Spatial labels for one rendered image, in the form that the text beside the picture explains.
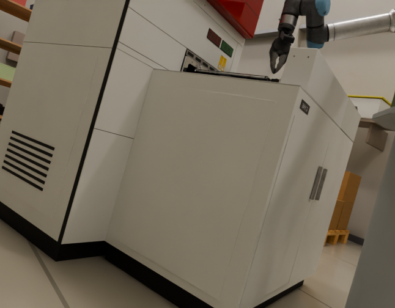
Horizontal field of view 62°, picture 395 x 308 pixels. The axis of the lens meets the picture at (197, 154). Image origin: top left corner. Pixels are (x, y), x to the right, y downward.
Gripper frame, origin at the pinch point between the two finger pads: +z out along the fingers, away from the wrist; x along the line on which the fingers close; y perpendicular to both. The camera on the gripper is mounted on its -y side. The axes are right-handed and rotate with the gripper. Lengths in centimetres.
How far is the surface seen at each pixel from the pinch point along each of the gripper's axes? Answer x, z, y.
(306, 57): -2.8, 4.5, -37.5
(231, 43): 21.3, -17.1, 31.8
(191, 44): 38.8, -2.7, 6.7
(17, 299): 60, 97, -51
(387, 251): -38, 56, -49
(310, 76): -5.4, 10.4, -39.1
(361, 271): -35, 64, -44
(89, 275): 48, 97, -24
